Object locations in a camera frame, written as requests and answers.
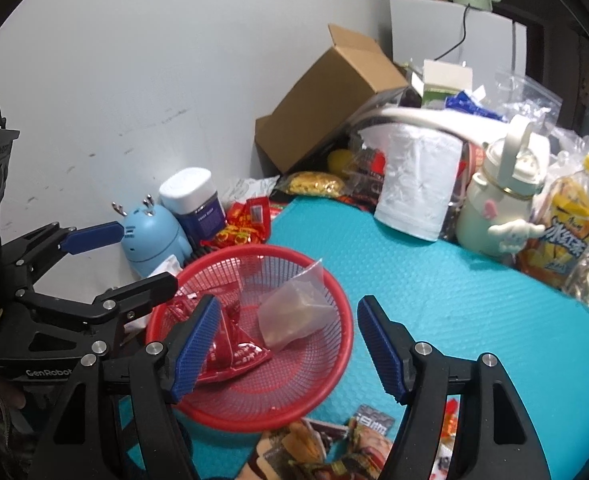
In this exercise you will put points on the clear zip bag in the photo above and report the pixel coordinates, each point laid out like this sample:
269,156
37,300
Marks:
529,95

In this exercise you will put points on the red crinkled snack packet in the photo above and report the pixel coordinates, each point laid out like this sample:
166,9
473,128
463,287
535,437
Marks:
187,302

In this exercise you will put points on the burger print snack packet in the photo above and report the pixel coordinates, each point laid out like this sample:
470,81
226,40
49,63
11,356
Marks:
284,452

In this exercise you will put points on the clear bag with red item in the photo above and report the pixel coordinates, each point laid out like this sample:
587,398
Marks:
369,175

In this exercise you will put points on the white and blue jar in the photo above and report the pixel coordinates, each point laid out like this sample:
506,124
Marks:
194,215

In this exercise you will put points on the red triangular snack packet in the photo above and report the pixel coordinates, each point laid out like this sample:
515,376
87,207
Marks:
239,355

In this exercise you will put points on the white tissue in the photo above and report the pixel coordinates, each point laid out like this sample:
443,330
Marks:
167,266

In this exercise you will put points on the white and green box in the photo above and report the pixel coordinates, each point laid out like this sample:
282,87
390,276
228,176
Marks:
444,80

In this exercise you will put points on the red mesh plastic basket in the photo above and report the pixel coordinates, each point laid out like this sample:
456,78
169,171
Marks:
294,385

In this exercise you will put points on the clear plastic bag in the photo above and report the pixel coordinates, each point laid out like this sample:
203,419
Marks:
294,310

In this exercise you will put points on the yellow snack bag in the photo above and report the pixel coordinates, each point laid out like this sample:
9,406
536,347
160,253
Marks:
314,183

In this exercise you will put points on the blue deer-shaped humidifier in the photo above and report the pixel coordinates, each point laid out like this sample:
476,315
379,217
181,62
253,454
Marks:
149,240

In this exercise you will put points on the white curved plastic strip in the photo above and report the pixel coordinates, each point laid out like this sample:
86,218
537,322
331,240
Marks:
424,117

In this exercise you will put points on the teal bubble mat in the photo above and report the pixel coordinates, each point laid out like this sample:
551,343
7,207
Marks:
449,310

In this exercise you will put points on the yellow round object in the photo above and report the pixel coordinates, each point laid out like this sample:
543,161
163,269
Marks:
339,161

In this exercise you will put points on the white panel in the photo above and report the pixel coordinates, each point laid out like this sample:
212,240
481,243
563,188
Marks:
424,30

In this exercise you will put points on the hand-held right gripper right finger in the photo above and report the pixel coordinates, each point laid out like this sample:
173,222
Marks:
382,350

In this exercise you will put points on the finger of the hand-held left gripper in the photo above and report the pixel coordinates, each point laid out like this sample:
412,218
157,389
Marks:
94,237
144,290

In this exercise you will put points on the brown picture snack packet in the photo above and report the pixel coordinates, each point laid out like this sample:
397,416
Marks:
359,452

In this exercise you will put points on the red and white snack packet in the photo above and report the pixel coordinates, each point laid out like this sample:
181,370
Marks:
447,440

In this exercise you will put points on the pale green kettle jug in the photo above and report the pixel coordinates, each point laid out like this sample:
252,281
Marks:
489,200

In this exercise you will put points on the pile of red candy packets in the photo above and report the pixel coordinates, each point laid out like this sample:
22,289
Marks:
244,222

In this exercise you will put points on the yellow iced tea bottle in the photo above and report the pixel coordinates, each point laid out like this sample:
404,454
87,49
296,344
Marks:
569,220

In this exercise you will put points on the blue packet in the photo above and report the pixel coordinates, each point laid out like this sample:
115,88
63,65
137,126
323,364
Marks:
474,105

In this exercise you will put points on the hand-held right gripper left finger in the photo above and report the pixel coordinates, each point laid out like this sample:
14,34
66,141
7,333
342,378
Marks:
194,347

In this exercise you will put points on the brown cardboard box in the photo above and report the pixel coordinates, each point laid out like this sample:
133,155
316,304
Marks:
324,105

